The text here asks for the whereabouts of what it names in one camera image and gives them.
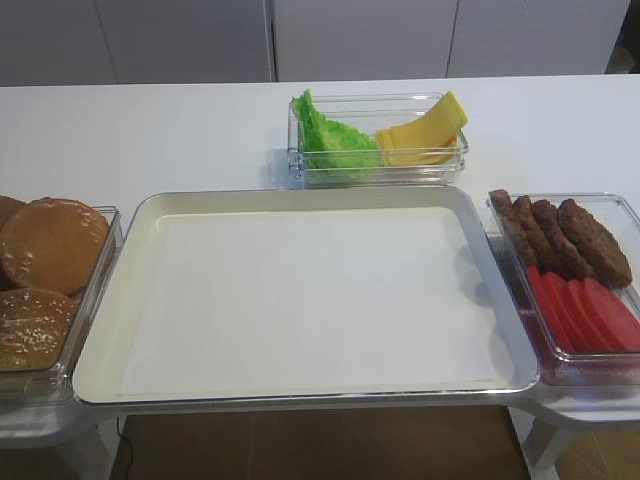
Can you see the clear plastic lettuce cheese container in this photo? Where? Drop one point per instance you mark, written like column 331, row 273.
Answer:
column 369, row 114

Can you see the green lettuce leaf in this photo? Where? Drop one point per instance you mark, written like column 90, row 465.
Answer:
column 330, row 144

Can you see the yellow cheese slices stack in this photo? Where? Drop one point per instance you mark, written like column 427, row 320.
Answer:
column 426, row 140

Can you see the white parchment paper sheet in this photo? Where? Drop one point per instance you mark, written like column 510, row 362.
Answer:
column 312, row 302

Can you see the white metal serving tray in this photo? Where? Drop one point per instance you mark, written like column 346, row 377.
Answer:
column 104, row 357

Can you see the brown burger patty rear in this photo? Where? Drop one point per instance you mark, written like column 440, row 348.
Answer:
column 503, row 206

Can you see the brown burger patty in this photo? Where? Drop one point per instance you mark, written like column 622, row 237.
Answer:
column 595, row 243
column 546, row 215
column 546, row 258
column 503, row 206

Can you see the red tomato slice rear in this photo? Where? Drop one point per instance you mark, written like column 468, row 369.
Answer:
column 551, row 313

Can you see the red tomato slice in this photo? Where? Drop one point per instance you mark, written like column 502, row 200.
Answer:
column 551, row 313
column 554, row 286
column 593, row 337
column 611, row 316

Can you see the clear plastic patty tomato container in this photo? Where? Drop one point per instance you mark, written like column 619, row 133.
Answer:
column 593, row 368

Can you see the brown bun bottom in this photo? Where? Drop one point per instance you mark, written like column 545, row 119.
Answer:
column 53, row 244

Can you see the brown bun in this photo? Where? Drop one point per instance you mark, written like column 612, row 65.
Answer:
column 53, row 244
column 8, row 207

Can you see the clear plastic bun container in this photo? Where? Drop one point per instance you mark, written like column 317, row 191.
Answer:
column 54, row 383

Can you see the brown burger patty front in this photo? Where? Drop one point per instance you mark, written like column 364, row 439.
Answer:
column 595, row 243

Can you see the red tomato slice front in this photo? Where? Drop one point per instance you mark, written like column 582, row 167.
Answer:
column 611, row 316

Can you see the sesame bun top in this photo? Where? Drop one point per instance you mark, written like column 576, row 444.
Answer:
column 34, row 326

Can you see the brown bun rear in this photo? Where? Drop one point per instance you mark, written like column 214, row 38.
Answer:
column 8, row 207

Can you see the white table leg frame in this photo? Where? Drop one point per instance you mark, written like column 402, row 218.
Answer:
column 543, row 446

